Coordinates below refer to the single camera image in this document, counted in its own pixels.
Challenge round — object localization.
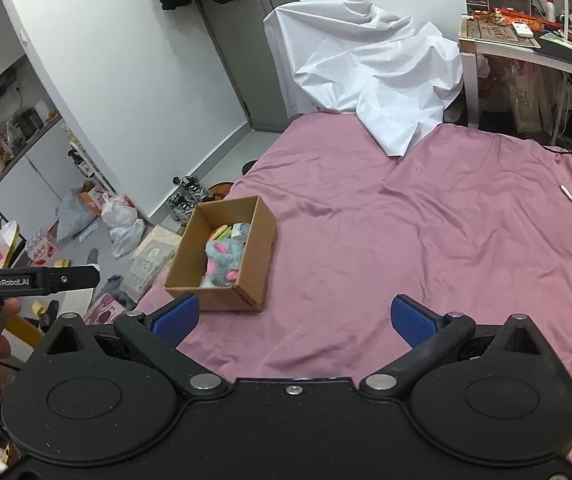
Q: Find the white cloth cover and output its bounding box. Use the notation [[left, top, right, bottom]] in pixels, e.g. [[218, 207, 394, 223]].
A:
[[263, 0, 464, 157]]

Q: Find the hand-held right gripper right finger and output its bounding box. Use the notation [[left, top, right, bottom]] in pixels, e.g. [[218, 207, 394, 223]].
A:
[[359, 294, 554, 402]]

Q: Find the pink cartoon cushion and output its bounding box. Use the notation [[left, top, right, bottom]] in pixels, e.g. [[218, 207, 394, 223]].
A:
[[83, 294, 136, 326]]

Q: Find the cream dotted package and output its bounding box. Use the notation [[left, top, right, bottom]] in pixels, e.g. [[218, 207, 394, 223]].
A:
[[136, 225, 183, 261]]

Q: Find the grey mailer bag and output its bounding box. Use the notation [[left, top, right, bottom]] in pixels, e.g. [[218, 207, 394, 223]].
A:
[[56, 189, 97, 241]]

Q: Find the white desk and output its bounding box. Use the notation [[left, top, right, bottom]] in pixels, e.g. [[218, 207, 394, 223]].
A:
[[458, 17, 572, 133]]

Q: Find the water bottle pack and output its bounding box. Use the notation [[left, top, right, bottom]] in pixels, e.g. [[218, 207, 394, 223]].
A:
[[26, 230, 59, 266]]

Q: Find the brown paper bag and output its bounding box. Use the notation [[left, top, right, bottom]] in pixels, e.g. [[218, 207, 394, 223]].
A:
[[508, 62, 554, 133]]

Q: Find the pink bedsheet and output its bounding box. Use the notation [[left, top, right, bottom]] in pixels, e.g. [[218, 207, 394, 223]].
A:
[[133, 110, 572, 480]]

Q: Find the clear plastic packet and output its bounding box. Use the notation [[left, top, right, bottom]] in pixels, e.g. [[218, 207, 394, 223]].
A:
[[120, 245, 177, 301]]

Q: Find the grey door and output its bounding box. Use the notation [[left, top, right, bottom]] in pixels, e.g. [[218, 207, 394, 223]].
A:
[[198, 0, 319, 133]]

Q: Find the orange cardboard box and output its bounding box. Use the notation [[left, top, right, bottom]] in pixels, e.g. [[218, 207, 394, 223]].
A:
[[78, 182, 111, 216]]

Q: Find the grey pink plush toy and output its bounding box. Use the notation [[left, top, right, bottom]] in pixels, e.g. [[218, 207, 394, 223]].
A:
[[200, 237, 247, 288]]

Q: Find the grey sneaker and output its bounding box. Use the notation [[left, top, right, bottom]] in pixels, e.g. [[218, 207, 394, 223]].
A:
[[168, 195, 199, 225], [175, 176, 211, 201]]

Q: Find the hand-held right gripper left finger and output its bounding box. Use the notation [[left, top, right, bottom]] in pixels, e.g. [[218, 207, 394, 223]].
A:
[[40, 291, 229, 402]]

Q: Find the white kitchen cabinet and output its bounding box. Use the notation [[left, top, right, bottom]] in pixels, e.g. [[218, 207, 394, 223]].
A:
[[0, 67, 116, 223]]

